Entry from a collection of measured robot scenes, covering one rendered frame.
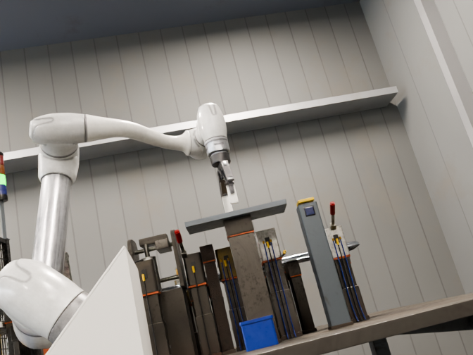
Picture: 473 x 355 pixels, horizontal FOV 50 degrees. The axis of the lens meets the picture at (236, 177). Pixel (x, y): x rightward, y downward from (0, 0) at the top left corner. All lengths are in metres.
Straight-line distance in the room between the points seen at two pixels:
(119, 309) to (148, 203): 2.92
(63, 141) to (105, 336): 0.80
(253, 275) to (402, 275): 2.71
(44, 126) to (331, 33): 3.66
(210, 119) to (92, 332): 0.96
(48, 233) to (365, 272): 2.99
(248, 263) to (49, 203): 0.71
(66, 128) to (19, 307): 0.64
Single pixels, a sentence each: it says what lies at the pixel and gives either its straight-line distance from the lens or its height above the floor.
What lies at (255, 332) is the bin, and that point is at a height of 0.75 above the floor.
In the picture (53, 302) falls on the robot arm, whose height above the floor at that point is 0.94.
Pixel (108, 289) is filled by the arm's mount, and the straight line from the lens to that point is 1.26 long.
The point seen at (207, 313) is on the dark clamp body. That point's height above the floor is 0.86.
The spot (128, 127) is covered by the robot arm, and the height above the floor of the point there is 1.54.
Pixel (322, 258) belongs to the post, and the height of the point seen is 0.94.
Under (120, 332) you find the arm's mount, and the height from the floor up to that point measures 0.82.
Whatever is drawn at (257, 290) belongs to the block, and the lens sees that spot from 1.77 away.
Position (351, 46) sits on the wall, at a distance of 5.03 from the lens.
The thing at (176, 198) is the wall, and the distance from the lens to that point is 4.14.
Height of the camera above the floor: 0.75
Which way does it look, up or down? 17 degrees up
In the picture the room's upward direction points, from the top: 14 degrees counter-clockwise
